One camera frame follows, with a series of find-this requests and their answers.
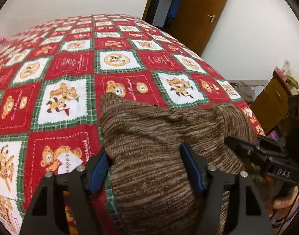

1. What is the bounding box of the red patchwork bear bedspread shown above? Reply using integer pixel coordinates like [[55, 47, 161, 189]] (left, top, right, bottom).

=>
[[0, 14, 264, 234]]

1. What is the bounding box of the grey clothes pile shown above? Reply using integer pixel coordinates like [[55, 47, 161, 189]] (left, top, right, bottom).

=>
[[230, 81, 255, 104]]

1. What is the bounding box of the person's right hand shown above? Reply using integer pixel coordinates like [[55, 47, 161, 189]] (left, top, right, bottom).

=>
[[266, 187, 299, 219]]

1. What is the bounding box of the metal door handle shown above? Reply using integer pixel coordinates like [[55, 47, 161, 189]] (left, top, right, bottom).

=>
[[207, 14, 216, 23]]

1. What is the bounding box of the brown wooden door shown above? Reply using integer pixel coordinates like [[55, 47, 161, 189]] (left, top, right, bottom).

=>
[[169, 0, 227, 56]]

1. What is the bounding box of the brown wooden cabinet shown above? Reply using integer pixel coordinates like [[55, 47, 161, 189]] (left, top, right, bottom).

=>
[[250, 67, 299, 134]]

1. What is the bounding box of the brown knitted sweater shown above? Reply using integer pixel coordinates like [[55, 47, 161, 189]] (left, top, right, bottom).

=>
[[100, 93, 267, 234]]

